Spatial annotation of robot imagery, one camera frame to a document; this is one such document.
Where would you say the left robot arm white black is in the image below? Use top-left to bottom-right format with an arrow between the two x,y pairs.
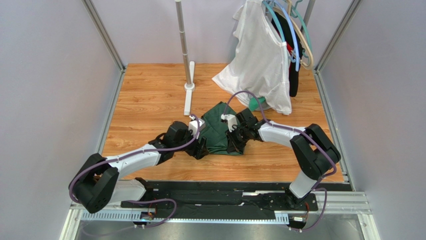
68,118 -> 208,214

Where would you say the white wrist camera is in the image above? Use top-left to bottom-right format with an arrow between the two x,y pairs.
188,114 -> 206,139
220,114 -> 238,133

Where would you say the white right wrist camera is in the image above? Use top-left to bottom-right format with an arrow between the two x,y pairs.
220,114 -> 238,133

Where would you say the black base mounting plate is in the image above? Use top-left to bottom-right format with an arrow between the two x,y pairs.
141,180 -> 321,220

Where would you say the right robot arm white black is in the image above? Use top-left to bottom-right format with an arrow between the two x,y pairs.
220,108 -> 341,202

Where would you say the beige wooden hanger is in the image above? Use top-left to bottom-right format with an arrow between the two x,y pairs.
272,0 -> 315,70

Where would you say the silver rack pole right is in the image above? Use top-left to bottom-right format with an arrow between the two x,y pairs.
303,0 -> 316,26

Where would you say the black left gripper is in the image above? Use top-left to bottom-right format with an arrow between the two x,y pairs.
173,126 -> 210,160

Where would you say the light blue plastic hanger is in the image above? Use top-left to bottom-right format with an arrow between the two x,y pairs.
272,0 -> 301,72

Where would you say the black garment on rack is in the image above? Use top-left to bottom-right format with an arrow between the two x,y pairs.
271,11 -> 304,98

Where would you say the teal plastic hanger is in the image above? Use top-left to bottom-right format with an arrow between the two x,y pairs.
266,0 -> 314,69

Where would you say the dark green cloth napkin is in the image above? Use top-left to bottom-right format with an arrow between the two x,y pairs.
200,101 -> 244,156

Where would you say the teal object under garment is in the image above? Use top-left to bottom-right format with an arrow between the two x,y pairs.
248,97 -> 267,112

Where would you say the silver rack pole left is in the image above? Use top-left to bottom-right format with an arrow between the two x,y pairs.
175,0 -> 193,88

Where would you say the silver rack pole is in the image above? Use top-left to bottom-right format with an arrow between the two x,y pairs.
175,0 -> 193,88
303,0 -> 316,26

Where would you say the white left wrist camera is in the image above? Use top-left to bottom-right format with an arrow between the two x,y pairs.
188,114 -> 206,139

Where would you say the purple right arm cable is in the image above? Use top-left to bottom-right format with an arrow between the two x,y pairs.
222,90 -> 339,233

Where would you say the white rack base foot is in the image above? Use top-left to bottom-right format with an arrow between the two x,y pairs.
183,61 -> 196,116

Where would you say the white garment on rack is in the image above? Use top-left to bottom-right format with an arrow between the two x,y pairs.
212,0 -> 292,115

